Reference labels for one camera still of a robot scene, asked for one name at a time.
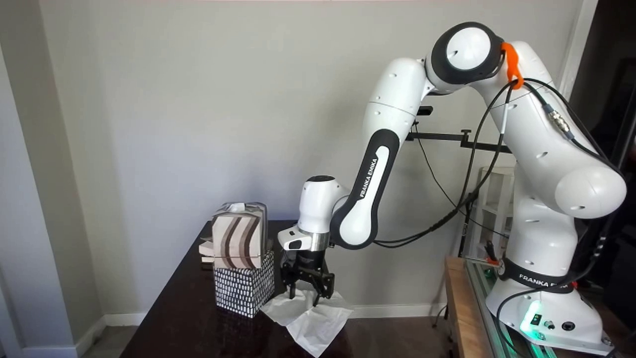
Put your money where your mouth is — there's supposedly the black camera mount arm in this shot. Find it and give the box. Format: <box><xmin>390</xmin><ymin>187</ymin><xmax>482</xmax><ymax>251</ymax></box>
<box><xmin>406</xmin><ymin>130</ymin><xmax>511</xmax><ymax>153</ymax></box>

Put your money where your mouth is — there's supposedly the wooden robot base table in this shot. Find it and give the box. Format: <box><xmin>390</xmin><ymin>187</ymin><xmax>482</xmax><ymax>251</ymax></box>
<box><xmin>446</xmin><ymin>257</ymin><xmax>636</xmax><ymax>358</ymax></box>

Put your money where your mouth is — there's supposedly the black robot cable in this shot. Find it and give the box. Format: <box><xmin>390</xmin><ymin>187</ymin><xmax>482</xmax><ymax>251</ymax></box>
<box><xmin>372</xmin><ymin>78</ymin><xmax>619</xmax><ymax>281</ymax></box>

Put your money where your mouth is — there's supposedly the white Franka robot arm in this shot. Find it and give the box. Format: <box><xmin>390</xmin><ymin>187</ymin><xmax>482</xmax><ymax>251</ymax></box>
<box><xmin>279</xmin><ymin>22</ymin><xmax>627</xmax><ymax>356</ymax></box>

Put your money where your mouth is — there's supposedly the striped tissue box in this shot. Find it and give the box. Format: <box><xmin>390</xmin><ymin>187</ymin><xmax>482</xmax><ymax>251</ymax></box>
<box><xmin>213</xmin><ymin>203</ymin><xmax>267</xmax><ymax>271</ymax></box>

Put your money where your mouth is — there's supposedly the white paper napkin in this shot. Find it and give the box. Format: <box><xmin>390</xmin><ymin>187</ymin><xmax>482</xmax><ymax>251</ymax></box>
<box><xmin>263</xmin><ymin>289</ymin><xmax>352</xmax><ymax>358</ymax></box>

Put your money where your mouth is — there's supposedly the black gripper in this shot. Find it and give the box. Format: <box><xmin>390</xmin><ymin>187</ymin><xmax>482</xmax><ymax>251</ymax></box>
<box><xmin>281</xmin><ymin>251</ymin><xmax>334</xmax><ymax>307</ymax></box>

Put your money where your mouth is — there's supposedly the dark wooden dresser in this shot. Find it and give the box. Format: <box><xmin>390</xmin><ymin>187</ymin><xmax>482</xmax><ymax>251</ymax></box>
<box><xmin>122</xmin><ymin>223</ymin><xmax>313</xmax><ymax>358</ymax></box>

